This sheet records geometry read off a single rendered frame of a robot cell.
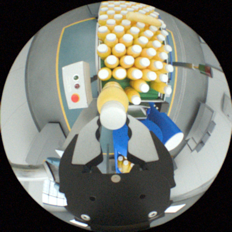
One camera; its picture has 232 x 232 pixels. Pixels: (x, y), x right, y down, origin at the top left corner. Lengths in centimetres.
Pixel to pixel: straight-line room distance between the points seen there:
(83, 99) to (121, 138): 25
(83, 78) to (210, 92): 366
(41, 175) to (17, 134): 233
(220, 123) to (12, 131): 605
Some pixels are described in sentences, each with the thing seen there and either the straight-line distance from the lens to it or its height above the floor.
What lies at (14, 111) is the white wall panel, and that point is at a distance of 266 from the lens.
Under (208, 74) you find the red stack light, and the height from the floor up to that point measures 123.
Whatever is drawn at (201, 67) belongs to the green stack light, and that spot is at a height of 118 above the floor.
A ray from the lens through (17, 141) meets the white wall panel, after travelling 273.
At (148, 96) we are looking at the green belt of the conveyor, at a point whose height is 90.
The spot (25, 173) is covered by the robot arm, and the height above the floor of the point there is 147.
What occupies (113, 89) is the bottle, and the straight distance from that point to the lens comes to 15.
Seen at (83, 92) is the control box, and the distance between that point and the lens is 33.
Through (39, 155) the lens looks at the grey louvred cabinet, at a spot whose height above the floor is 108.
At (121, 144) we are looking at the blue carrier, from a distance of 37.
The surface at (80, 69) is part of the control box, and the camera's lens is 33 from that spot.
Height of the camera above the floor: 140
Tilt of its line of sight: 58 degrees down
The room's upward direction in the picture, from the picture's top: 175 degrees clockwise
